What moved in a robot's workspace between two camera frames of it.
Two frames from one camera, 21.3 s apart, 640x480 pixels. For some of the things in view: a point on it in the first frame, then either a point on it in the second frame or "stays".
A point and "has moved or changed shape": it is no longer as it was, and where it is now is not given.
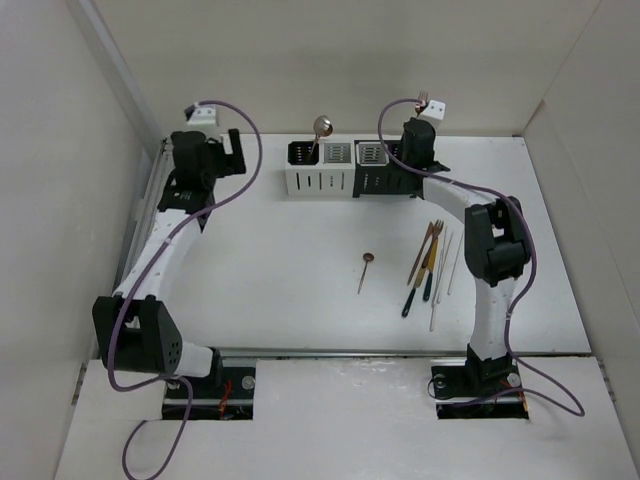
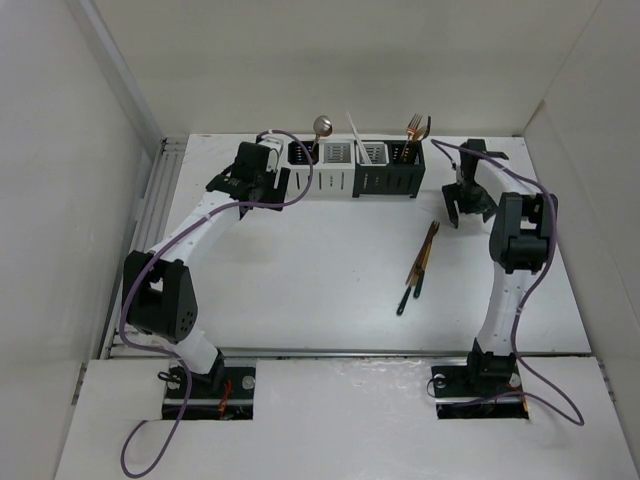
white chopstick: [440, 280] → [364, 156]
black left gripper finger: [236, 146] → [283, 180]
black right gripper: [432, 128] → [485, 205]
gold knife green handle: [411, 295] → [412, 280]
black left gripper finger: [239, 166] → [278, 197]
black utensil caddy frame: [393, 179] stays
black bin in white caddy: [299, 153] stays
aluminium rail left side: [150, 201] stays
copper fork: [421, 103] has moved or changed shape
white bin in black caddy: [371, 154] stays
